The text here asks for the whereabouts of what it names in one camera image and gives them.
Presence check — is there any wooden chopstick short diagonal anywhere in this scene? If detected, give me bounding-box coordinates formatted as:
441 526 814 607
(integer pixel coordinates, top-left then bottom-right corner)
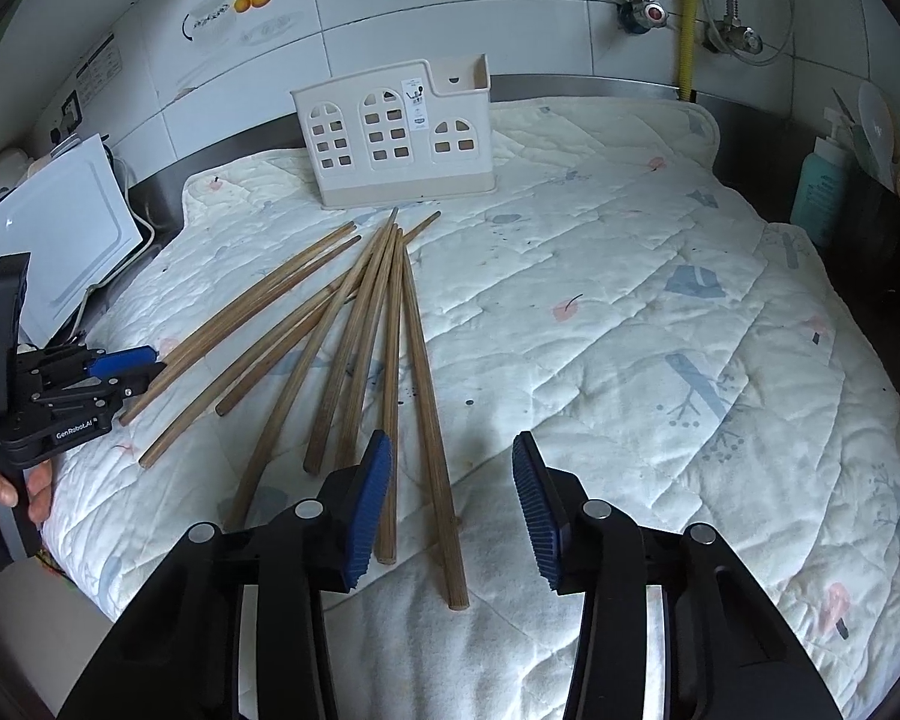
214 299 331 416

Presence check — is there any wooden chopstick long diagonal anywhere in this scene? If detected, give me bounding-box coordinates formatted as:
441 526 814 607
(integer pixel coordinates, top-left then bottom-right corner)
224 221 393 532

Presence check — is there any person's left hand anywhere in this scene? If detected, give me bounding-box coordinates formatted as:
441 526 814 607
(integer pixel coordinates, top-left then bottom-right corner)
0 460 53 525

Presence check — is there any white quilted mat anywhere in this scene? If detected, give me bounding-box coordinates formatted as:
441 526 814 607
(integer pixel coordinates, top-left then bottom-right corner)
38 94 900 720

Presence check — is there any beige utensil holder caddy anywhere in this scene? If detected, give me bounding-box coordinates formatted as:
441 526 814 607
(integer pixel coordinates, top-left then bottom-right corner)
292 54 496 208

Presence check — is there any teal soap bottle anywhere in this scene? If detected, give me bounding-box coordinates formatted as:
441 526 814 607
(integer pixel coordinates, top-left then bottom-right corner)
790 137 852 247

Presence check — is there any water valve with red knob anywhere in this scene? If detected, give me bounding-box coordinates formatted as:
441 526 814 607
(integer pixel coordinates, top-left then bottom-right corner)
608 0 668 36

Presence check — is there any white power cable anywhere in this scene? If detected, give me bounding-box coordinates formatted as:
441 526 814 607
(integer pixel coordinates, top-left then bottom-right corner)
74 156 164 332

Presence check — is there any black wall socket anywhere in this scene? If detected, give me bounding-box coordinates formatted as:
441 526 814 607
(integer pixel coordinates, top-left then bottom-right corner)
59 89 82 133

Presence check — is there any white wall label sticker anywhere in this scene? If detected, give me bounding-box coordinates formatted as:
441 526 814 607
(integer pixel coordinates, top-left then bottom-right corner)
74 34 123 103

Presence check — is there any yellow gas hose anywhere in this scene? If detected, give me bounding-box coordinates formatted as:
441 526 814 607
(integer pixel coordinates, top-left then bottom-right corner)
676 0 701 103

